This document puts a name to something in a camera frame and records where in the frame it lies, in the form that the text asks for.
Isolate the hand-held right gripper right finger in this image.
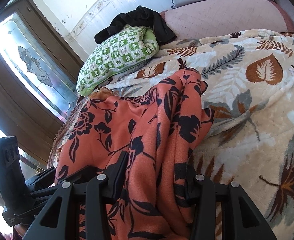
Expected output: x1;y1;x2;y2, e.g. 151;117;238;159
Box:
184;167;278;240

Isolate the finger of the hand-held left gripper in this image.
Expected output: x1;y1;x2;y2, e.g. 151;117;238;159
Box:
25;166;63;198

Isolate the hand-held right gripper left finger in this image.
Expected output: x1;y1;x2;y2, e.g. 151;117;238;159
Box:
22;151;129;240

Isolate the orange black floral garment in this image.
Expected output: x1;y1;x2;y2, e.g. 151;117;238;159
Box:
47;69;215;240

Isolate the mustard knitted cloth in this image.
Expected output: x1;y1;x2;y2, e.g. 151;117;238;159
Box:
91;87;115;100

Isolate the cream leaf print blanket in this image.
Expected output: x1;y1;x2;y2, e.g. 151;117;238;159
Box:
104;29;294;240

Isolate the wooden stained glass window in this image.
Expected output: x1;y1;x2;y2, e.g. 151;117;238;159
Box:
0;0;87;205

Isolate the green white patterned pillow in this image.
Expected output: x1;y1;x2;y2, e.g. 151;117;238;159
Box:
76;24;160;97

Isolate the black cloth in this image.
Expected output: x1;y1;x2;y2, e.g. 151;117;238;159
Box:
94;6;177;44

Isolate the pink bed mattress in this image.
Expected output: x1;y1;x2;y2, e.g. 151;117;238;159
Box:
159;0;294;40

